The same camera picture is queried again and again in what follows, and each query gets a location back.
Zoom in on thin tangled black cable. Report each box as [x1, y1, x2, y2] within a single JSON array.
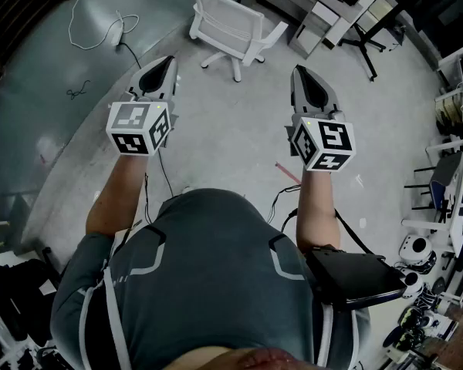
[[66, 79, 92, 100]]

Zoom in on person's right forearm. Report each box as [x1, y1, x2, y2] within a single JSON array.
[[295, 169, 341, 254]]

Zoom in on black pack shoulder strap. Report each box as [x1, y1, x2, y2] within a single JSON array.
[[333, 207, 376, 257]]

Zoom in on white round-lens device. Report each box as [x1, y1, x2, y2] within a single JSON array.
[[403, 271, 425, 300], [398, 234, 438, 274]]

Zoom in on black metal-leg chair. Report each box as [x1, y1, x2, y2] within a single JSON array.
[[404, 151, 463, 223]]

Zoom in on black flat equipment pack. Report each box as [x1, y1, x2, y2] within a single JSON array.
[[303, 246, 408, 312]]

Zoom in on person's left forearm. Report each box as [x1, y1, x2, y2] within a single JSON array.
[[85, 153, 152, 239]]

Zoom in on person's torso in grey shirt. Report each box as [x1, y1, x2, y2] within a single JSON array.
[[49, 188, 372, 370]]

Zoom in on white-framed table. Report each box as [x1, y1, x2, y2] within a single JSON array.
[[403, 50, 463, 308]]

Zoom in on white chest harness straps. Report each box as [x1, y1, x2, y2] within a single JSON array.
[[79, 266, 360, 370]]

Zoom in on white mesh office chair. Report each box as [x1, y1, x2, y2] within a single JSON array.
[[185, 0, 289, 83]]

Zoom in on red floor tape strip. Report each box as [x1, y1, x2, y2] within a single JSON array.
[[274, 161, 302, 184]]

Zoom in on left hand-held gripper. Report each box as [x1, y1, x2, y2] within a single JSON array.
[[106, 55, 181, 157]]

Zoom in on white power strip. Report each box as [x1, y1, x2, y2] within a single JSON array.
[[110, 18, 125, 46]]

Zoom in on hand-held gripper black cable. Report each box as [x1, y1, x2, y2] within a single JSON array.
[[267, 185, 302, 233], [144, 171, 152, 224]]

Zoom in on right hand-held gripper black cable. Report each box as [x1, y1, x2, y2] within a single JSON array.
[[267, 185, 302, 233]]

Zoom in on left hand-held gripper black cable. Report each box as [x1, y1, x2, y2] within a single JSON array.
[[144, 171, 152, 224]]

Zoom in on white power cable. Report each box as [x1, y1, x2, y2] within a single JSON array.
[[68, 0, 140, 49]]

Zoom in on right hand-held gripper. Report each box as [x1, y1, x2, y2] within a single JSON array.
[[285, 65, 356, 173]]

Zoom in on black bag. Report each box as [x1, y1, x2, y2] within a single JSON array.
[[0, 258, 59, 348]]

